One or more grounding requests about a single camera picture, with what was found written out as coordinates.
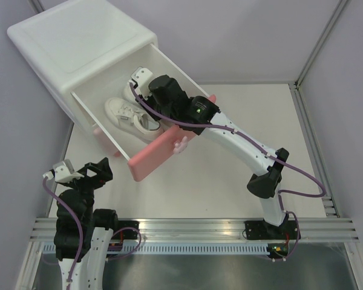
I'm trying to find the pink bunny drawer knob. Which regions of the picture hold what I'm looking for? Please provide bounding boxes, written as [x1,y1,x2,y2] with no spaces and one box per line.
[173,136,188,155]

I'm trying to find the dark pink drawer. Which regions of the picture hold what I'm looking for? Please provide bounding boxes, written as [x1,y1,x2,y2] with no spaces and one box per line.
[71,43,217,182]

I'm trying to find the aluminium corner frame post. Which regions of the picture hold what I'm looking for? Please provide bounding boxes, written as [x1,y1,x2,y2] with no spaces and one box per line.
[293,0,350,90]

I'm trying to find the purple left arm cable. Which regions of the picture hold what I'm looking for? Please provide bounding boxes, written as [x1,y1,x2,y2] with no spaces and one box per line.
[42,178,143,286]

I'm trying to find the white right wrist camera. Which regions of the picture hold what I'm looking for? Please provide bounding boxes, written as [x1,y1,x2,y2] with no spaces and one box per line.
[131,67,154,97]

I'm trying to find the white sneaker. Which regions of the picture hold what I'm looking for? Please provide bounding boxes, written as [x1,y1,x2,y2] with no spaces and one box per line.
[122,82,139,106]

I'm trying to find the white sneaker sideways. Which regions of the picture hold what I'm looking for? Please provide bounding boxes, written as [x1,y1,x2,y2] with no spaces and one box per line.
[104,98,164,143]

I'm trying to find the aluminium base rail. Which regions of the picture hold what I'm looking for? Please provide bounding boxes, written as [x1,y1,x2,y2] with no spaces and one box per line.
[30,217,361,242]

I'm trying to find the white slotted cable duct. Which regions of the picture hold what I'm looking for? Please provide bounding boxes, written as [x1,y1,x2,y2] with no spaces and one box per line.
[132,242,270,256]

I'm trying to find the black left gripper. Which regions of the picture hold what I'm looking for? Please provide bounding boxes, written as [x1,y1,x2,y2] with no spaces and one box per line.
[62,157,112,222]

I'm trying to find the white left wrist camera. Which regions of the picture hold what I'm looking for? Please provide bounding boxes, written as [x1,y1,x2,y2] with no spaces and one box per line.
[43,159,84,184]

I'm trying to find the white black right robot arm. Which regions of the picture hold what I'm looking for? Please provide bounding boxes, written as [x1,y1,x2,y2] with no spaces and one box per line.
[140,75,289,239]

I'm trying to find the light pink drawer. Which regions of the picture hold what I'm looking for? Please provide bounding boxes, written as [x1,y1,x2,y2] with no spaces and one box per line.
[92,124,121,157]

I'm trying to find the white plastic cabinet body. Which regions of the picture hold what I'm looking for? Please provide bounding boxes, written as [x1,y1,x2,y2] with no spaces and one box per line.
[7,1,158,145]

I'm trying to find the aluminium side floor rail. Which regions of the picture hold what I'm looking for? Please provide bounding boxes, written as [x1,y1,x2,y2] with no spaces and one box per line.
[289,82,341,218]

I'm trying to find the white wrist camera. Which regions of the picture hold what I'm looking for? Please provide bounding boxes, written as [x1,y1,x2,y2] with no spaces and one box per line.
[131,67,154,97]
[43,159,84,184]

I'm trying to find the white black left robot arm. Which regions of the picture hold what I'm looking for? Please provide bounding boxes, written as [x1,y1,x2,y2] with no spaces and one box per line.
[53,158,120,289]

